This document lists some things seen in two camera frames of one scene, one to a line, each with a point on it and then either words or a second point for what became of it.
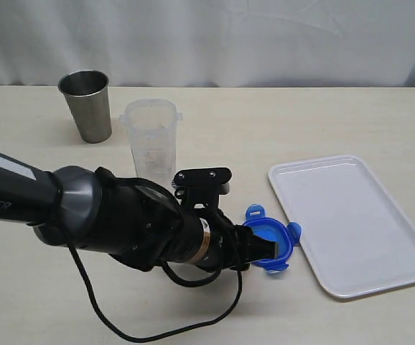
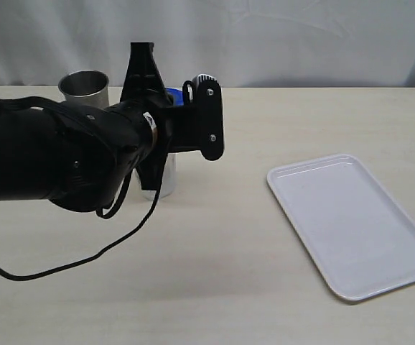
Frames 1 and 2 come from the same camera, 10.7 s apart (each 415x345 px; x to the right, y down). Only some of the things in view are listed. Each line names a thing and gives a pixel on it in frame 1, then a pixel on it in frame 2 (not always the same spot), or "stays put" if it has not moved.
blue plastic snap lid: (288, 236) to (176, 96)
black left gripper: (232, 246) to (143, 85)
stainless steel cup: (87, 93) stays put
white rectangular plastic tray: (352, 233) stays put
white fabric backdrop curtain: (210, 43) stays put
